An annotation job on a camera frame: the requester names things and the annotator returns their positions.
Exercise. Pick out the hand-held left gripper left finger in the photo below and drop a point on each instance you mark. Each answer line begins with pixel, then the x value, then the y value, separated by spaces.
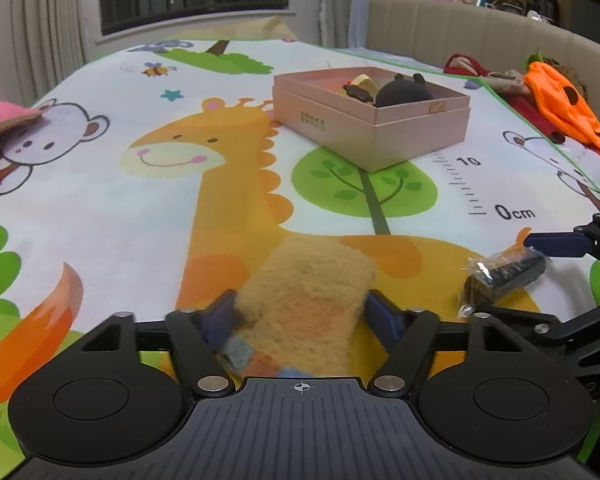
pixel 225 312

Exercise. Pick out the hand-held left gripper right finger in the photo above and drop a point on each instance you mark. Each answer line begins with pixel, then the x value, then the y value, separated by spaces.
pixel 382 320

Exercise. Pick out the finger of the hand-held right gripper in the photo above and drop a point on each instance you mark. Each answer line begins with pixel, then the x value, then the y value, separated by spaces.
pixel 555 245
pixel 525 323

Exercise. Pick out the black item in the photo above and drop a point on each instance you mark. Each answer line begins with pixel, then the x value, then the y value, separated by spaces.
pixel 510 272

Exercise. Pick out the pink cardboard box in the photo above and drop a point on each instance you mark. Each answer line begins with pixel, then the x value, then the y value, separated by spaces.
pixel 380 132

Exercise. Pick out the yellow boot toy brown top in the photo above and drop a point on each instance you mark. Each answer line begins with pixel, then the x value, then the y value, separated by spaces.
pixel 358 91

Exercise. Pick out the red cloth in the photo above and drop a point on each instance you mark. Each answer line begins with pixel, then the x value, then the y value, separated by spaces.
pixel 530 110

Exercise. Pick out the orange cloth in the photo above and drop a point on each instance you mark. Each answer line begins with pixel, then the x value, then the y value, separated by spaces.
pixel 560 100

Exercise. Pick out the printed animal play mat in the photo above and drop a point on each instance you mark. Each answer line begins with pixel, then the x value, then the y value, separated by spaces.
pixel 105 200

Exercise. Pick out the beige cloth pouch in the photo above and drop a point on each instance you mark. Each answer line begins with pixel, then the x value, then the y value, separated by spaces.
pixel 502 82

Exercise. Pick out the black plush bear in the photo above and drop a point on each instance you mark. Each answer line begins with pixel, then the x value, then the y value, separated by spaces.
pixel 402 92

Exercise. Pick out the black bag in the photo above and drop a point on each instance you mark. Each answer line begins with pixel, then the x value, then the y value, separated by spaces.
pixel 544 7

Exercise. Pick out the beige padded headboard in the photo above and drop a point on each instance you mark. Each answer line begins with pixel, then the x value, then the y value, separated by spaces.
pixel 430 30

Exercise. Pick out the tan bed sheet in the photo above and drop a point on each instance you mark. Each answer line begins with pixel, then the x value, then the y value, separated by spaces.
pixel 260 27

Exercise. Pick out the pink garment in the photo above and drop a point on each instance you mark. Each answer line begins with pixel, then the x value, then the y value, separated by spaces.
pixel 0 112

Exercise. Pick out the light blue cloth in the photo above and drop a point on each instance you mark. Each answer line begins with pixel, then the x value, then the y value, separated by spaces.
pixel 364 0

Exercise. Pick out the white curtain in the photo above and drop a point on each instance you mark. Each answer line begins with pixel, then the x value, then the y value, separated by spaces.
pixel 55 15

